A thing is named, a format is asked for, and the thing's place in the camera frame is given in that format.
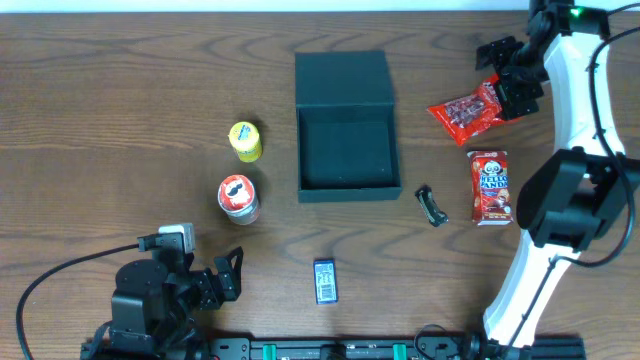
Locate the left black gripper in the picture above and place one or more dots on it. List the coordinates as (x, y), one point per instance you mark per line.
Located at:
(212, 285)

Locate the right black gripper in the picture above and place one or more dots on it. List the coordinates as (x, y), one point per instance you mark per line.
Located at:
(516, 73)

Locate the red candy bag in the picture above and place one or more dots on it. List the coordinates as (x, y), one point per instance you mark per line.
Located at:
(471, 115)

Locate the red Pringles can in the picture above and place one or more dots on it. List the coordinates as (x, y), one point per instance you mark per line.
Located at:
(238, 199)

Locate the red Hello Panda box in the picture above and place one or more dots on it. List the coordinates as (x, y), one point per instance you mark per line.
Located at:
(490, 187)

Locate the yellow small can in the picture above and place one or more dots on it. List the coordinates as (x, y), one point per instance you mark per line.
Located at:
(246, 141)

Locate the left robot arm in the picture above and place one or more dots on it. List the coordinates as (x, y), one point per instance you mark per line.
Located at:
(153, 303)

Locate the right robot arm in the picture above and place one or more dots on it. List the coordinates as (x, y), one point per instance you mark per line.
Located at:
(580, 191)

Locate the small blue packet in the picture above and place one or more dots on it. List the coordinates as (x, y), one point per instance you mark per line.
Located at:
(325, 281)

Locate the black folded clip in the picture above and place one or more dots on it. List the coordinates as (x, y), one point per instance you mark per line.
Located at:
(435, 216)

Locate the dark green open box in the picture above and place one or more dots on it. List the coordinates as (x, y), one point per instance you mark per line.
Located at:
(346, 129)

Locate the black mounting rail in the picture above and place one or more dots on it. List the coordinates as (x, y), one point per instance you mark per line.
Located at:
(430, 346)

